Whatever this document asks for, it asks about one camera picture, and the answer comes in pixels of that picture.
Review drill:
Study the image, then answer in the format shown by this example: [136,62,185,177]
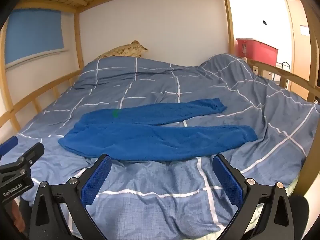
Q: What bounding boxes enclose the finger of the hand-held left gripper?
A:
[0,136,18,157]
[18,142,45,167]

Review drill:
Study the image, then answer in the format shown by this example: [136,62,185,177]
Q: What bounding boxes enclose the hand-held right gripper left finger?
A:
[29,154,113,240]

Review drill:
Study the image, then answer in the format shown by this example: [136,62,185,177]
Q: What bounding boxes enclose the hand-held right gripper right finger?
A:
[212,154,300,240]

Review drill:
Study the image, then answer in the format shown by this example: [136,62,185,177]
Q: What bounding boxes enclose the blue fleece pants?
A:
[57,97,258,162]

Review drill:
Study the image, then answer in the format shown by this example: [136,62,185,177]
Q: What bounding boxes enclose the person's left hand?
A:
[10,201,26,232]

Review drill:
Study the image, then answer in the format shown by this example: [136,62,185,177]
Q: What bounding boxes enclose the blue checked duvet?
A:
[5,53,318,240]

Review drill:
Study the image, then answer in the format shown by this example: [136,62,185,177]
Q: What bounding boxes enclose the blue window blind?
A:
[4,10,65,65]

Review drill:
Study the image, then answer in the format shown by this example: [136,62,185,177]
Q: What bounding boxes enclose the black metal rack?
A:
[275,62,290,86]

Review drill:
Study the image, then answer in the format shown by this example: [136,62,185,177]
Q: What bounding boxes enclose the beige patterned pillow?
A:
[94,40,148,60]

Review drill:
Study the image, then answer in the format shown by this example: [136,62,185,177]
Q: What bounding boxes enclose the red storage box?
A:
[236,38,280,67]

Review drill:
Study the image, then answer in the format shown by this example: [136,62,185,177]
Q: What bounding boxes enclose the beige door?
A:
[285,0,311,85]

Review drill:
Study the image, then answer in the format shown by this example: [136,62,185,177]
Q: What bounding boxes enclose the wooden bunk bed frame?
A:
[0,0,320,140]

